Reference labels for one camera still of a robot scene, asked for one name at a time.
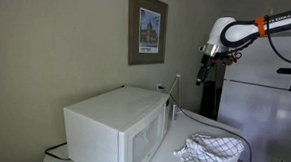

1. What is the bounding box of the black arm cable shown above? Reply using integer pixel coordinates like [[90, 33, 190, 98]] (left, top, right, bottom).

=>
[[261, 15, 291, 68]]

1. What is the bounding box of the black microwave power cord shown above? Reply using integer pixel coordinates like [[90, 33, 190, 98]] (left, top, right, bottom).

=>
[[43, 140, 72, 162]]

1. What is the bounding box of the silver drink can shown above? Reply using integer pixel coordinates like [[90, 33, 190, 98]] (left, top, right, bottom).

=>
[[170, 102, 179, 123]]

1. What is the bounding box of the brown framed wall picture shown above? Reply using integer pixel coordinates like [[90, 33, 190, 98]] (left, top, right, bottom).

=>
[[124, 0, 170, 68]]

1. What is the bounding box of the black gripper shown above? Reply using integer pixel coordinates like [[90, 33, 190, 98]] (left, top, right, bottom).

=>
[[195, 53, 219, 87]]

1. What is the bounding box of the black upright panel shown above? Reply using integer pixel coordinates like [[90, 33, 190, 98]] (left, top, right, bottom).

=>
[[199, 79, 226, 121]]

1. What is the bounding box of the narrow orange arm strap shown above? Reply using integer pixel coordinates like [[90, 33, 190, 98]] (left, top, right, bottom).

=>
[[253, 16, 267, 38]]

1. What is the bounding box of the thick grey cable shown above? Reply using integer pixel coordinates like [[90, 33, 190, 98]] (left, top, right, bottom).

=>
[[165, 91, 257, 162]]

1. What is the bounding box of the white microwave oven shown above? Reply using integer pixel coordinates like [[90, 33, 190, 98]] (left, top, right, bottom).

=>
[[60, 82, 172, 162]]

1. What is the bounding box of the white checked towel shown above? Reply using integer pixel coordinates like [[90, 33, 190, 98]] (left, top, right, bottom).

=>
[[172, 131, 247, 162]]

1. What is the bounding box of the thin white charger cable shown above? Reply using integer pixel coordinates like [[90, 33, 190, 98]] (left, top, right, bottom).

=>
[[167, 73, 183, 107]]

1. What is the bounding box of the white whiteboard panel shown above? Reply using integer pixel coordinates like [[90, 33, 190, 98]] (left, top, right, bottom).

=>
[[214, 28, 291, 162]]

